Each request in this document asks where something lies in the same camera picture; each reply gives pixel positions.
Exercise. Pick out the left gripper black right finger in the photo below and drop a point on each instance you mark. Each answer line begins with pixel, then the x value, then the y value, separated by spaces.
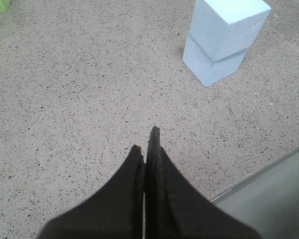
pixel 176 210

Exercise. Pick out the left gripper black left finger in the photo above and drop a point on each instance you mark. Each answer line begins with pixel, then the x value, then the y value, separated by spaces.
pixel 114 212

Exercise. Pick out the blue foam block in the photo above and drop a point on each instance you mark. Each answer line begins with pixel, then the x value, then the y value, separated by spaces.
pixel 204 68
pixel 224 27

